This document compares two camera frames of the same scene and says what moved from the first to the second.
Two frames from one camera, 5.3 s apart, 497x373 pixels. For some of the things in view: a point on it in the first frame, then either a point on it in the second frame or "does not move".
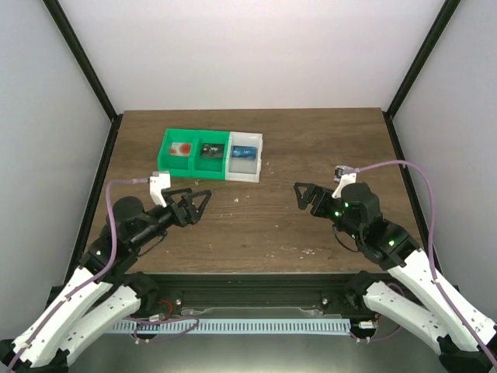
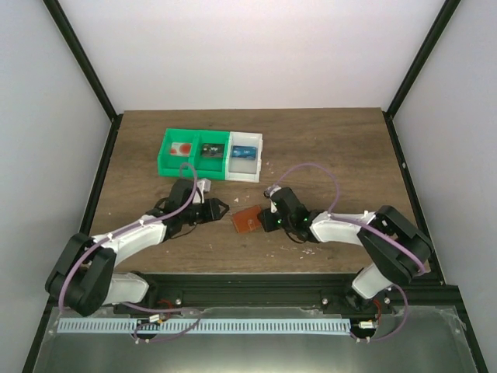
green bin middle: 210,155 does not move
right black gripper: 323,194 → 266,223
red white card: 181,149 does not move
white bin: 245,169 does not move
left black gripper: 194,215 → 213,213
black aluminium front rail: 270,290 does not move
